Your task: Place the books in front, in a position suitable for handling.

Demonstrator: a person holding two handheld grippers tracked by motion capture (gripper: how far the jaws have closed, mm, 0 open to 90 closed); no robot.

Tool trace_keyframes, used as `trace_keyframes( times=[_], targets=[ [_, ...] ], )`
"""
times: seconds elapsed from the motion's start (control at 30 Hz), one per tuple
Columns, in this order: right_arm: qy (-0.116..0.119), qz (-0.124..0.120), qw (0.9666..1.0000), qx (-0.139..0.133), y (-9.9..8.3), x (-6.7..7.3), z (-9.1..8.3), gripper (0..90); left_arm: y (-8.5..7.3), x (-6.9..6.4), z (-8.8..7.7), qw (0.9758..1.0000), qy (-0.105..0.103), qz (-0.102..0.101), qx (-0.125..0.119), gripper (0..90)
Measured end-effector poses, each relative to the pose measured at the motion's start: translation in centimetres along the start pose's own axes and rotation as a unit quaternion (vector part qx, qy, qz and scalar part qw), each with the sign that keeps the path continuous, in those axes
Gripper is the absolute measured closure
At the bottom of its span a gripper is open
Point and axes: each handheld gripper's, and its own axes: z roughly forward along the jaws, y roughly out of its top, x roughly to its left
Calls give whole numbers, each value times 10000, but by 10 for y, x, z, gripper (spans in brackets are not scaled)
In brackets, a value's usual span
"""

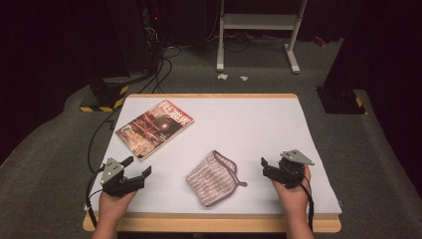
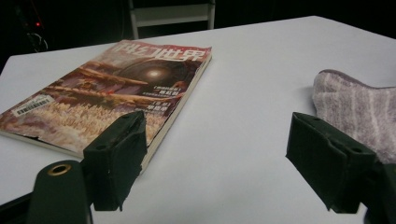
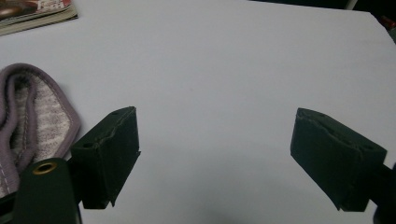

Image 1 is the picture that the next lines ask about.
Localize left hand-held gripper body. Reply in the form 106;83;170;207
99;156;147;198

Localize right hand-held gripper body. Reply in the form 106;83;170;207
277;148;316;189

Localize glossy magazine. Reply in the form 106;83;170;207
114;99;195;162

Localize striped cloth drawstring bag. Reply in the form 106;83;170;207
185;149;249;208

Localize person's right hand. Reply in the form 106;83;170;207
272;163;314;221

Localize person's left hand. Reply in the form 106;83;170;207
98;187;137;218

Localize white table sheet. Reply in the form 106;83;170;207
84;97;343;216

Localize wooden table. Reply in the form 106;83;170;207
82;93;342;234

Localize dark equipment rack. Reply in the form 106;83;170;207
140;0;167;73

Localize white metal stand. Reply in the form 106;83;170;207
216;0;309;75

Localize left hand-held gripper black cable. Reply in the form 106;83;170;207
85;165;106;230

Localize hand-held gripper black cable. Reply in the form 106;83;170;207
298;174;316;233
85;165;106;230

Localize right hand-held gripper black cable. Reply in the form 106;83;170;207
298;174;316;233

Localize thin black floor cable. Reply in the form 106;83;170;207
87;109;120;175

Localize black post base yellow stripes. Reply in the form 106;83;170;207
316;86;368;116
79;78;130;114

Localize bundle of black floor cables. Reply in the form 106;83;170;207
137;44;183;95

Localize black cables under stand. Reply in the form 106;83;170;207
207;31;290;55

